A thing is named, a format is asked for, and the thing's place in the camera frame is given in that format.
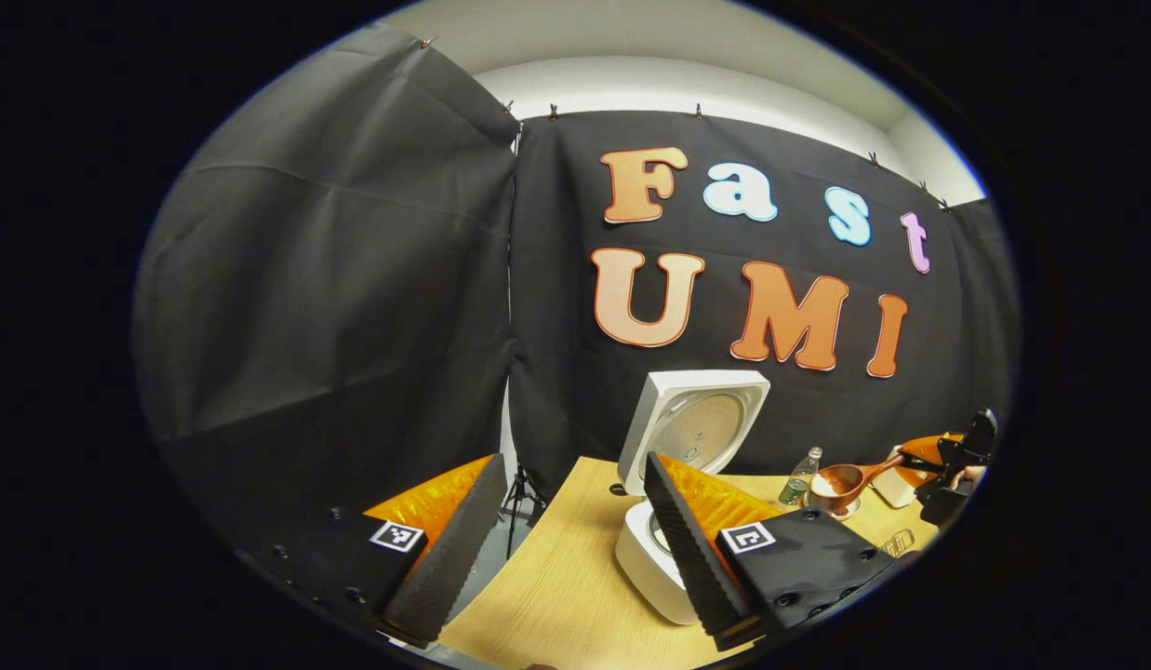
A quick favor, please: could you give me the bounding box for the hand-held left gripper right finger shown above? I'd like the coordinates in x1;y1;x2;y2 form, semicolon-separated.
646;453;911;652

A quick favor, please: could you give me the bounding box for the white toaster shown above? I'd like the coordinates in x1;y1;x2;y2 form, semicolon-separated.
868;445;922;509

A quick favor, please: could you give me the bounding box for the black backdrop cloth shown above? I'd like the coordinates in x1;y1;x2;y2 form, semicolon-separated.
505;110;981;503

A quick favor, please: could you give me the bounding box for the row of black cloth clips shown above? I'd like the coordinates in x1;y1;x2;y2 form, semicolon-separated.
417;35;953;213

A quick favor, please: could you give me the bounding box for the plain black side cloth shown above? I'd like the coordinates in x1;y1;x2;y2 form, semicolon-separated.
947;197;1021;438
131;23;522;559

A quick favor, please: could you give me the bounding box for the clear plastic water bottle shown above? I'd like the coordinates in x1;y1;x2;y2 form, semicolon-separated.
778;446;823;509

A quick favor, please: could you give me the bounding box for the white rice cooker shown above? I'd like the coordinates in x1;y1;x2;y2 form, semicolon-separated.
614;369;772;627

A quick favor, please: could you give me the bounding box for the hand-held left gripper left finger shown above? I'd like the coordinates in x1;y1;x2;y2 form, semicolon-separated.
235;454;509;650

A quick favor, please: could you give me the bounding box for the black tripod stand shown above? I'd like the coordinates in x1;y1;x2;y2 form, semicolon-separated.
501;463;550;559

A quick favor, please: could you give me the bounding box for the brown wooden spoon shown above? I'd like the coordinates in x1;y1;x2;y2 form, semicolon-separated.
808;452;908;509

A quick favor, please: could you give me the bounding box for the white round plate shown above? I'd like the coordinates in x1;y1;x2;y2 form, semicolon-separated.
802;491;864;520

